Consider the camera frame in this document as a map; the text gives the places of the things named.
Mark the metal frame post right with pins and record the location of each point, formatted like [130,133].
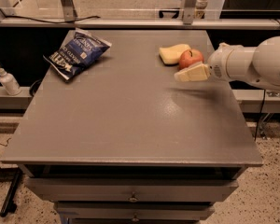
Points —
[189,11]

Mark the yellow sponge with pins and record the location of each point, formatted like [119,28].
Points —
[171,55]

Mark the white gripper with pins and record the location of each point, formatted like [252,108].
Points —
[218,63]

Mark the red apple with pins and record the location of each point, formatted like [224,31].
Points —
[189,57]

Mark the grey drawer cabinet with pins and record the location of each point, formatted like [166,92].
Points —
[128,118]

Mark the metal frame post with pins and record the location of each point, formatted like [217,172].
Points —
[189,11]
[69,11]

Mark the white pump bottle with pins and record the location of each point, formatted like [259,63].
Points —
[9,83]

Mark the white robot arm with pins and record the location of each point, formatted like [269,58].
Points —
[256,66]

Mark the black floor stand leg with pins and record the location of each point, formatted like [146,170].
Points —
[9,206]

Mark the blue chip bag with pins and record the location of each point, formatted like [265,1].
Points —
[79,50]

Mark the top grey drawer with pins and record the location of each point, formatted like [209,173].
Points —
[131,190]

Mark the metal frame post left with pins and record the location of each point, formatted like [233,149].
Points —
[69,11]

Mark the grey drawer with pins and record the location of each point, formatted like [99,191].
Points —
[135,211]
[131,190]

